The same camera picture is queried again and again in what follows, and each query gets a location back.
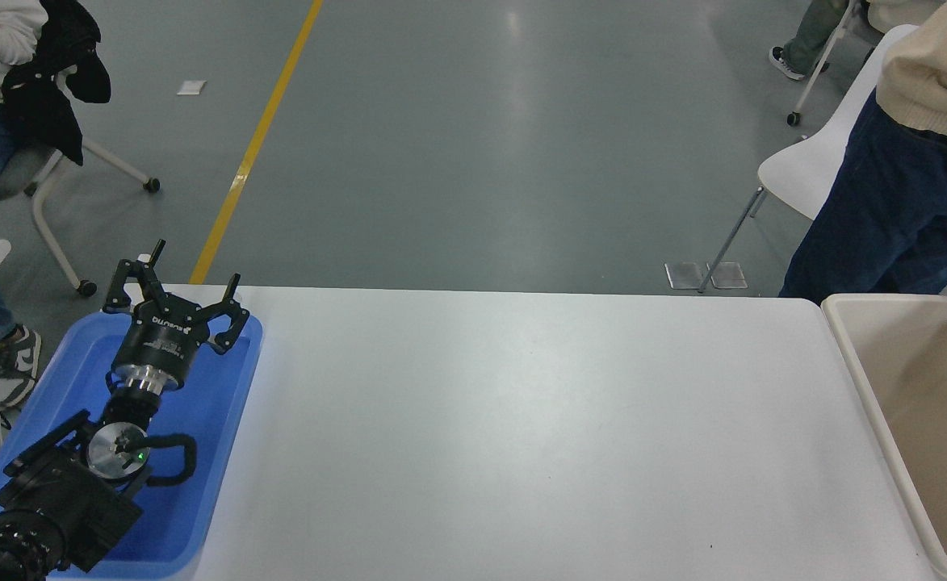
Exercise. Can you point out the large pale bin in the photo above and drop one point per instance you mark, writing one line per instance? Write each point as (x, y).
(909, 403)

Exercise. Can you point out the white plastic chair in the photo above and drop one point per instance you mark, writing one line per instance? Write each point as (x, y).
(812, 173)

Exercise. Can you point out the standing person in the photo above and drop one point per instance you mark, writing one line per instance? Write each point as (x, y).
(885, 210)

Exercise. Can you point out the white-legged wheeled chair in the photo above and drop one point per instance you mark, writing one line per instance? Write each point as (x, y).
(793, 119)

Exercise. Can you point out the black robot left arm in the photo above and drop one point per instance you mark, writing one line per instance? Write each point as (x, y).
(61, 492)

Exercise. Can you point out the clear floor marker plate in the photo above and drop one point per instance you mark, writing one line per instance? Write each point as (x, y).
(727, 274)
(683, 276)

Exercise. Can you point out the blue plastic tray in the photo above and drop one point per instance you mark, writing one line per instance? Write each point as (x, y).
(215, 403)

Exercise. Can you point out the person in grey trousers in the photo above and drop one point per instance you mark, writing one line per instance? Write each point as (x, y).
(804, 36)

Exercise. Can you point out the black jacket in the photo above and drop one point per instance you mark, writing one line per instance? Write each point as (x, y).
(45, 89)

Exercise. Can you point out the grey wheeled chair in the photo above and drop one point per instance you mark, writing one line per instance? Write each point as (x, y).
(21, 169)

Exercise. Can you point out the white paper scrap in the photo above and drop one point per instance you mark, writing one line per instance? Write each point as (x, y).
(191, 88)

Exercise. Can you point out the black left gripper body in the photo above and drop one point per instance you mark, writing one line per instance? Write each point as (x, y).
(158, 339)

